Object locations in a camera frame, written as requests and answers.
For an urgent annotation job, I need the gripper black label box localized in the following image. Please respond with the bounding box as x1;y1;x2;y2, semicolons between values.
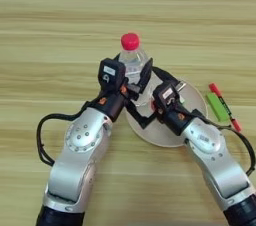
153;83;183;110
97;57;127;92

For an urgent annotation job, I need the red marker pen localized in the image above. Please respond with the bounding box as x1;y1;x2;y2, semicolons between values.
208;83;242;133

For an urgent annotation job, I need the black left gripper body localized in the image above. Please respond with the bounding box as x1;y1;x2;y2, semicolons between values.
87;83;141;123

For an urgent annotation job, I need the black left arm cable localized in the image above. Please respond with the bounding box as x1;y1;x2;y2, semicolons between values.
36;101;101;167

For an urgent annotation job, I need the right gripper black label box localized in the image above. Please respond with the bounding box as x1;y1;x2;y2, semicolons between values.
153;83;183;110

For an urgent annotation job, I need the green rectangular block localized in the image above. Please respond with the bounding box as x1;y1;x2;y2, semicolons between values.
205;92;230;123

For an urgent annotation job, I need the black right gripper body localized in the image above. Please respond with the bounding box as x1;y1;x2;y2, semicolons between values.
154;81;201;137

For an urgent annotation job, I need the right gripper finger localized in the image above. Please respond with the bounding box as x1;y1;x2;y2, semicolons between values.
125;104;158;130
152;67;181;85

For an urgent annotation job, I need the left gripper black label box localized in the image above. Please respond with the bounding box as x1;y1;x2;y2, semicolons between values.
97;57;127;92

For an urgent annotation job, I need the clear bottle with red cap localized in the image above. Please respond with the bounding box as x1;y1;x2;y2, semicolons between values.
118;33;151;104

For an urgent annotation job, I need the round white plate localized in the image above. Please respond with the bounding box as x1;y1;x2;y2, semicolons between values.
125;69;208;148

